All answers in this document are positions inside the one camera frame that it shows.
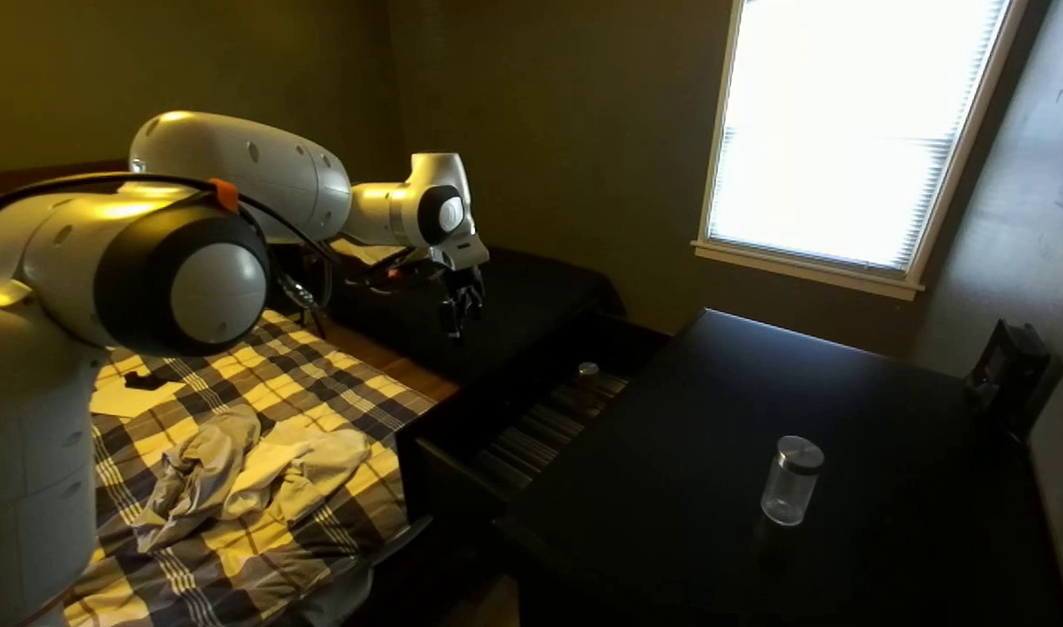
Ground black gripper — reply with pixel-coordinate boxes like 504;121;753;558
391;261;487;341

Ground plaid yellow grey bed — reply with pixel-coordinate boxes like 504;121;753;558
64;314;431;627

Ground books in drawer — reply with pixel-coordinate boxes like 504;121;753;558
474;362;626;492

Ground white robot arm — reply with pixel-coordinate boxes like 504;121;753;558
0;112;487;627

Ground white crumpled clothes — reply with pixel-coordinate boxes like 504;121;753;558
133;406;372;553

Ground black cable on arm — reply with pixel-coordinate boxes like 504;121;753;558
0;172;394;341

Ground black wooden dresser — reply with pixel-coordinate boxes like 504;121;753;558
502;309;1063;627

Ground bright window white frame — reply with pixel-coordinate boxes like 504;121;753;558
695;0;1027;300

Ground clear glass jar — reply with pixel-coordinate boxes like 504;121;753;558
761;437;825;528

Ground black device on dresser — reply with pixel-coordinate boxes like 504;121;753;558
965;320;1063;443

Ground black top drawer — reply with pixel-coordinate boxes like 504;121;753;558
398;314;664;518

